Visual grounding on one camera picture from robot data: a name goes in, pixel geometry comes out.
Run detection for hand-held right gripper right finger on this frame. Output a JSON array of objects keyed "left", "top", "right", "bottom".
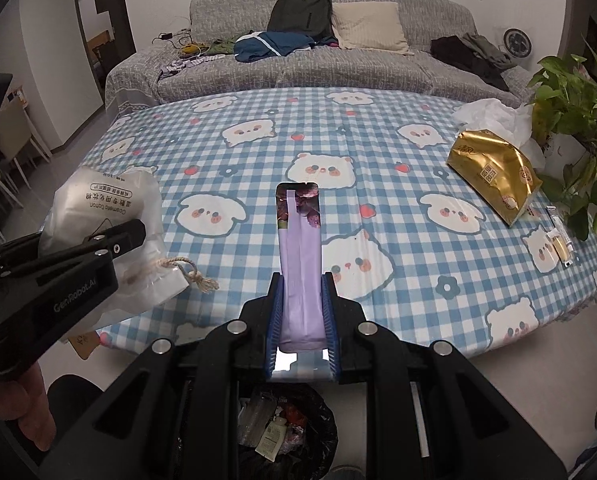
[{"left": 321, "top": 272, "right": 569, "bottom": 480}]

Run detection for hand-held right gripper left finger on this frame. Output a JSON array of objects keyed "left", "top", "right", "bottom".
[{"left": 86, "top": 272, "right": 285, "bottom": 480}]

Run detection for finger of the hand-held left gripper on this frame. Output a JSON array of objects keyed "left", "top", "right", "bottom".
[{"left": 0, "top": 218, "right": 147, "bottom": 277}]

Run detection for white cotton pad bag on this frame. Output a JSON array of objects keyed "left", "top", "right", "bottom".
[{"left": 38, "top": 165, "right": 220, "bottom": 333}]

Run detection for purple snack packet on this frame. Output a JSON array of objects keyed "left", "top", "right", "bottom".
[{"left": 275, "top": 181, "right": 329, "bottom": 353}]

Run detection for trash bin with black bag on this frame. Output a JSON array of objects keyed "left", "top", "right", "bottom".
[{"left": 237, "top": 382, "right": 339, "bottom": 480}]

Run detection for person's left hand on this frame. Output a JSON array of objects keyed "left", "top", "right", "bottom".
[{"left": 0, "top": 360, "right": 56, "bottom": 453}]

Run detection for brown paper tag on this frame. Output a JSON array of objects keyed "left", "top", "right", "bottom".
[{"left": 68, "top": 330, "right": 102, "bottom": 361}]

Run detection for blue checkered bear tablecloth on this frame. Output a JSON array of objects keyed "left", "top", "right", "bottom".
[{"left": 78, "top": 87, "right": 597, "bottom": 361}]

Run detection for purple patterned cloth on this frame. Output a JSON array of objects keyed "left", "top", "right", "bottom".
[{"left": 158, "top": 55, "right": 214, "bottom": 78}]

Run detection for gold tissue pack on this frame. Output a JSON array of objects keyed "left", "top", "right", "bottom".
[{"left": 445, "top": 129, "right": 544, "bottom": 228}]

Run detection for small yellow sachets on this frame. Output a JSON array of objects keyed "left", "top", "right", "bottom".
[{"left": 545, "top": 205, "right": 576, "bottom": 267}]

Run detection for grey sofa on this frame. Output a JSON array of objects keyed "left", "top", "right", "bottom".
[{"left": 103, "top": 0, "right": 534, "bottom": 116}]

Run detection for crumpled white tissue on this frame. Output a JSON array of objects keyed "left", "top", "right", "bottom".
[{"left": 451, "top": 99, "right": 534, "bottom": 146}]

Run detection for blue jacket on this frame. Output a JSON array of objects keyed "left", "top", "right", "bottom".
[{"left": 233, "top": 30, "right": 319, "bottom": 63}]

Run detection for black garment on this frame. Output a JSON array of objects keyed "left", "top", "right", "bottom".
[{"left": 431, "top": 35, "right": 509, "bottom": 92}]

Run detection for beige pillow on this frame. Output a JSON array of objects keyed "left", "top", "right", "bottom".
[{"left": 332, "top": 1, "right": 413, "bottom": 56}]

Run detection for black backpack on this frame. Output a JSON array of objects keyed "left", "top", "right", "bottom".
[{"left": 267, "top": 0, "right": 335, "bottom": 43}]

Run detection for olive grey garment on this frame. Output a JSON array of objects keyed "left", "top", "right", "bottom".
[{"left": 461, "top": 32, "right": 514, "bottom": 68}]

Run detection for green potted plant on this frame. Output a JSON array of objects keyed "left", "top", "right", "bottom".
[{"left": 525, "top": 52, "right": 597, "bottom": 241}]

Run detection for black charger cables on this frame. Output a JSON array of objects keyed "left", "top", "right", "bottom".
[{"left": 151, "top": 30, "right": 194, "bottom": 48}]

